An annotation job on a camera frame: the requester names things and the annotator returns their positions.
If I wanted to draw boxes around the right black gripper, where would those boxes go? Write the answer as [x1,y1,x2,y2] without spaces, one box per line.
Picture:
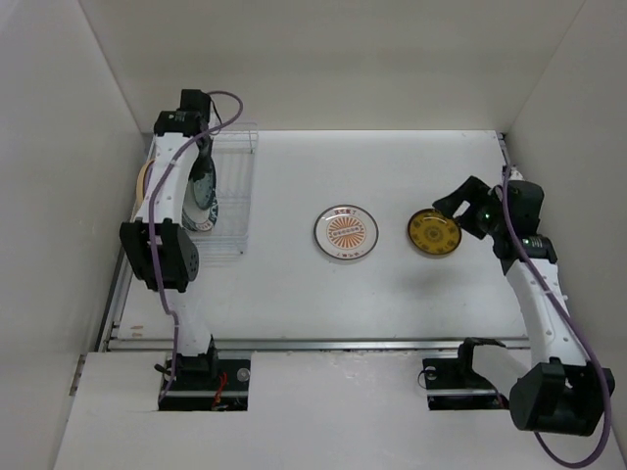
[432,175,508,240]

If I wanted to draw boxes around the yellow patterned plate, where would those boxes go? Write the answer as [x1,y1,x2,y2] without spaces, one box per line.
[407,209,462,257]

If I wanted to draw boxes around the blue floral green plate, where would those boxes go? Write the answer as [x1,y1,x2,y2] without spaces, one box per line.
[188,158,217,202]

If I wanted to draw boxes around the white orange sunburst plate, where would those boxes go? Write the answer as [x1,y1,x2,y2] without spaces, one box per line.
[313,205,379,262]

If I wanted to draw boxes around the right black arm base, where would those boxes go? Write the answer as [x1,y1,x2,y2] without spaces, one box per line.
[417,357,508,411]

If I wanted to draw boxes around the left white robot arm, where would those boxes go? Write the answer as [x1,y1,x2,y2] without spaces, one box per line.
[120,89,222,389]

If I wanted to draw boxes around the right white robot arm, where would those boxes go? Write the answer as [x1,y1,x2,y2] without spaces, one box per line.
[433,176,615,437]

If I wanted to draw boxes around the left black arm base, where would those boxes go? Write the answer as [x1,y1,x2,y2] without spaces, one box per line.
[155,353,251,412]

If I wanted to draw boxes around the green rimmed white plate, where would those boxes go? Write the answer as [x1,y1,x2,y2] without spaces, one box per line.
[182,195,218,232]

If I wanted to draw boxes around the beige plate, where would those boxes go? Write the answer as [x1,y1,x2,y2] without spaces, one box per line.
[134,159,155,211]

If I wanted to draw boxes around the white wire dish rack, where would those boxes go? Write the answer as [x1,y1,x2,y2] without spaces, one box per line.
[127,121,259,257]

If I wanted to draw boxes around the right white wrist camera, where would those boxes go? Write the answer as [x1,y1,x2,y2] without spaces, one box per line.
[503,165,525,181]

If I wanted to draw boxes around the aluminium table frame rail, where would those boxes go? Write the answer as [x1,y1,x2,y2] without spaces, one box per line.
[97,131,569,353]

